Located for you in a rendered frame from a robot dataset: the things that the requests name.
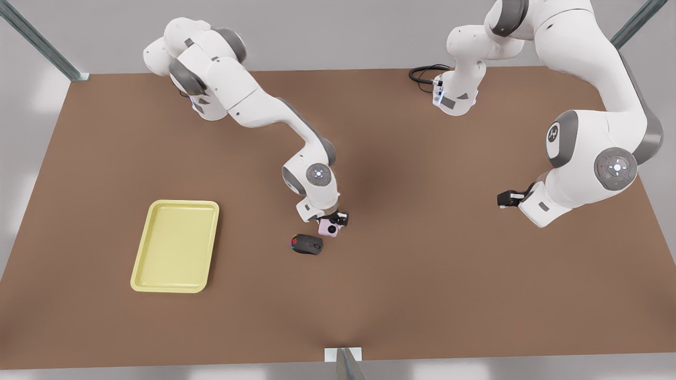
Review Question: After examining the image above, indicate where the silver frame post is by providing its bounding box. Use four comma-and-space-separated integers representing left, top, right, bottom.
0, 0, 90, 82
324, 347, 365, 380
611, 0, 668, 50

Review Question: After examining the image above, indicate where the black computer mouse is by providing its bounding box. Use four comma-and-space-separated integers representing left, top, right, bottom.
290, 234, 324, 256

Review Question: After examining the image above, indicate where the black cable loop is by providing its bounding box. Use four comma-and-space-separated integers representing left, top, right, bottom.
409, 64, 451, 94

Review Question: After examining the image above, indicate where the yellow rectangular tray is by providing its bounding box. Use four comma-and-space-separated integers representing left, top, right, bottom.
130, 200, 220, 293

